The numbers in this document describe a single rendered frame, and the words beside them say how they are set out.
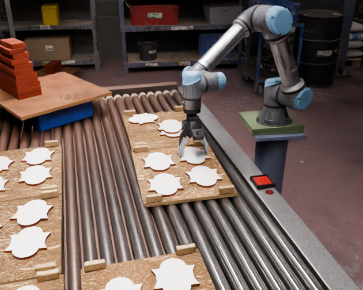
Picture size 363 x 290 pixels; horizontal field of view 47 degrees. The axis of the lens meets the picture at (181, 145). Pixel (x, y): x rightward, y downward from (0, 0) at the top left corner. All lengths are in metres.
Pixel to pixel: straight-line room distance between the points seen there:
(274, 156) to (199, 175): 0.73
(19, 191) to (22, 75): 0.77
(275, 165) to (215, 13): 4.07
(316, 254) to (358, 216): 1.89
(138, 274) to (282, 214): 0.57
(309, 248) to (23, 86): 1.56
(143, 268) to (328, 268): 0.54
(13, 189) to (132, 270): 0.65
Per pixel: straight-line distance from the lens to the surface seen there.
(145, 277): 1.23
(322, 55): 5.66
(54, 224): 1.47
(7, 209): 1.59
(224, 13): 6.18
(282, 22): 1.89
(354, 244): 3.00
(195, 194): 1.56
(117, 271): 1.26
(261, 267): 1.31
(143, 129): 2.06
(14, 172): 1.81
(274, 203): 1.58
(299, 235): 1.45
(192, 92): 1.69
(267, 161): 2.31
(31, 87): 2.29
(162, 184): 1.59
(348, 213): 3.28
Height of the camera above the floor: 1.79
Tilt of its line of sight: 27 degrees down
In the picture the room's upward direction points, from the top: straight up
